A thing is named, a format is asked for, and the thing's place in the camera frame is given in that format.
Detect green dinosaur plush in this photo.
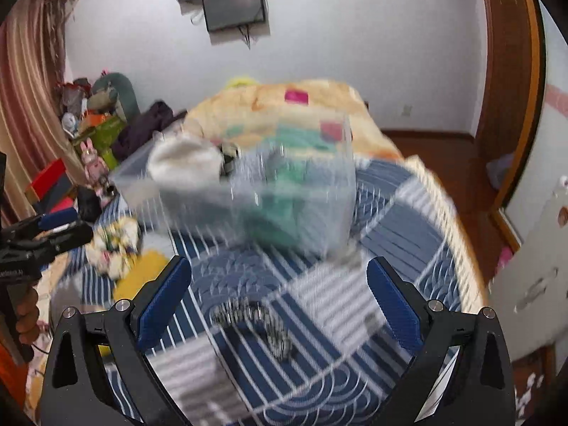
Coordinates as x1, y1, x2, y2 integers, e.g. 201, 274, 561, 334
88, 72, 142, 121

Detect clear plastic storage box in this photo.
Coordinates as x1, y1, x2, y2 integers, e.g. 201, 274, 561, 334
109, 110, 358, 260

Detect dark purple clothes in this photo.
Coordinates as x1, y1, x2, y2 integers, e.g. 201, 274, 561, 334
110, 101, 188, 161

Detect wooden door frame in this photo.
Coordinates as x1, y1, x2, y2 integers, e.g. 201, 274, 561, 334
476, 0, 547, 251

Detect white cabinet door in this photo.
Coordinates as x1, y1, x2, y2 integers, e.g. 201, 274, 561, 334
487, 6, 568, 349

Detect pink bunny figure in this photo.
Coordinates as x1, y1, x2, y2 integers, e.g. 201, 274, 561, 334
81, 137, 114, 198

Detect yellow cloth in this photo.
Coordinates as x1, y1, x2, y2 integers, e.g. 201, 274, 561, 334
112, 250, 171, 305

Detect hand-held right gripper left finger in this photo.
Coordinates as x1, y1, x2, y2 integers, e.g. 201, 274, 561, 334
39, 255, 192, 426

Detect striped black white sock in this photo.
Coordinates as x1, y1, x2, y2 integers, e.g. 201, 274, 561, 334
209, 301, 294, 361

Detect peach printed blanket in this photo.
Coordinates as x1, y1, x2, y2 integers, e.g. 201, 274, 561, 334
183, 79, 402, 163

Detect person's left hand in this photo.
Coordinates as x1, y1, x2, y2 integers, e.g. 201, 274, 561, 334
15, 288, 42, 348

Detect blue patterned bedsheet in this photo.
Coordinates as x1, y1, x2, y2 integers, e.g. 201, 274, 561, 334
27, 154, 489, 426

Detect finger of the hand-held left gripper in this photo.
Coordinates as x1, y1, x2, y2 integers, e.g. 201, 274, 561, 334
27, 221, 95, 262
18, 211, 77, 234

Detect green cloth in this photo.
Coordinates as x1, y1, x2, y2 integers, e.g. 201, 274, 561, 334
237, 129, 329, 249

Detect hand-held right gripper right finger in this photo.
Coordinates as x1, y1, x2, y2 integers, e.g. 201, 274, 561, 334
366, 256, 518, 426

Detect striped brown curtain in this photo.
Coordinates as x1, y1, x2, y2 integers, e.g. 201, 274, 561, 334
0, 0, 87, 216

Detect green box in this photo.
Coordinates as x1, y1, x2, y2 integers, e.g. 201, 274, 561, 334
76, 114, 127, 154

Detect white floral cloth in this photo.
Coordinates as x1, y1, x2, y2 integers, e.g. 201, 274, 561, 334
85, 218, 142, 278

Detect black television wall mount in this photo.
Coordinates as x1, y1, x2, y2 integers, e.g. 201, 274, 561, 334
202, 0, 271, 33

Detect red box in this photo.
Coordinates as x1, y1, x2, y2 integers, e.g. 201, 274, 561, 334
26, 159, 74, 201

